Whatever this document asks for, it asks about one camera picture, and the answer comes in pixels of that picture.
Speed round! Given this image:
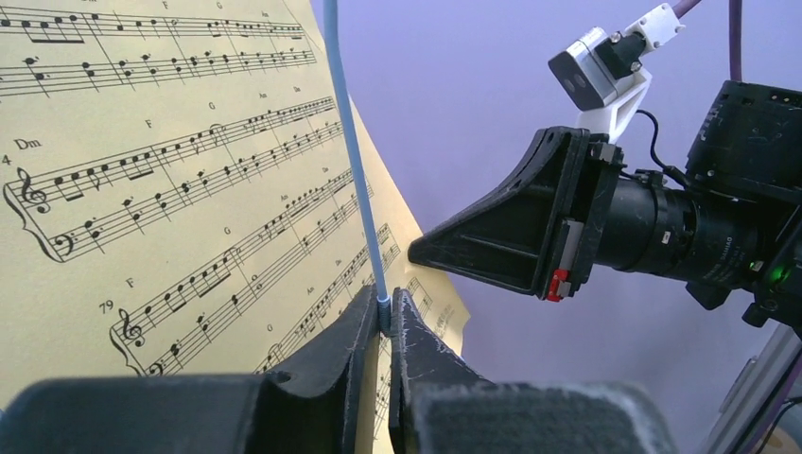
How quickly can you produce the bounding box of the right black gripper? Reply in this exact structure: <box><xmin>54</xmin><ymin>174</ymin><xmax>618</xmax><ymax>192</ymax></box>
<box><xmin>408</xmin><ymin>127</ymin><xmax>761</xmax><ymax>303</ymax></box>

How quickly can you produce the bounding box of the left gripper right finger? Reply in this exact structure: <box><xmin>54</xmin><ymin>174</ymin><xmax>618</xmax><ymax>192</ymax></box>
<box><xmin>388</xmin><ymin>288</ymin><xmax>678</xmax><ymax>453</ymax></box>

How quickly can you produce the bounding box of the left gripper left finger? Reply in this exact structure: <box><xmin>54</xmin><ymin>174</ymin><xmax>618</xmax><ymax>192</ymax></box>
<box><xmin>1</xmin><ymin>287</ymin><xmax>378</xmax><ymax>453</ymax></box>

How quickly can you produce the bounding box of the light blue music stand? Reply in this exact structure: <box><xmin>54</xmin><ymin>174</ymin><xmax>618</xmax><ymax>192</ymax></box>
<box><xmin>323</xmin><ymin>0</ymin><xmax>392</xmax><ymax>337</ymax></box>

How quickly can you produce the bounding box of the yellow sheet music page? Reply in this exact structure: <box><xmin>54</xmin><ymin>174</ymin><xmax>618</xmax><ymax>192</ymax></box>
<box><xmin>0</xmin><ymin>0</ymin><xmax>471</xmax><ymax>454</ymax></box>

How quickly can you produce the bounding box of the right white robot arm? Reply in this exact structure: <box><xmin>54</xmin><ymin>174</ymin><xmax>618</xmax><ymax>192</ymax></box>
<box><xmin>408</xmin><ymin>80</ymin><xmax>801</xmax><ymax>330</ymax></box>

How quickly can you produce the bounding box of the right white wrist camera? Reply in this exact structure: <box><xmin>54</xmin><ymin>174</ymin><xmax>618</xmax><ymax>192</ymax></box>
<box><xmin>548</xmin><ymin>3</ymin><xmax>685</xmax><ymax>144</ymax></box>

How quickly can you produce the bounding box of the aluminium frame rail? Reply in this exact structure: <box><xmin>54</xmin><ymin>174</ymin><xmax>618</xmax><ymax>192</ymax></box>
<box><xmin>697</xmin><ymin>326</ymin><xmax>801</xmax><ymax>453</ymax></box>

